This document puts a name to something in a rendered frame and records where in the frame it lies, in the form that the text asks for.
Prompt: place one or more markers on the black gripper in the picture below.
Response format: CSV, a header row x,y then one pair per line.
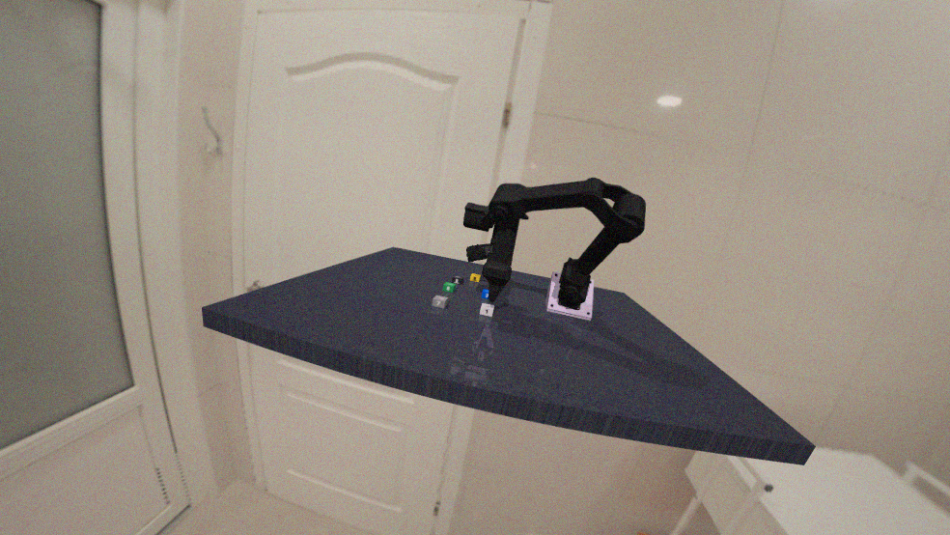
x,y
498,271

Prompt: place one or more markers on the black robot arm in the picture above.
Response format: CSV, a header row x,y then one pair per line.
x,y
622,223

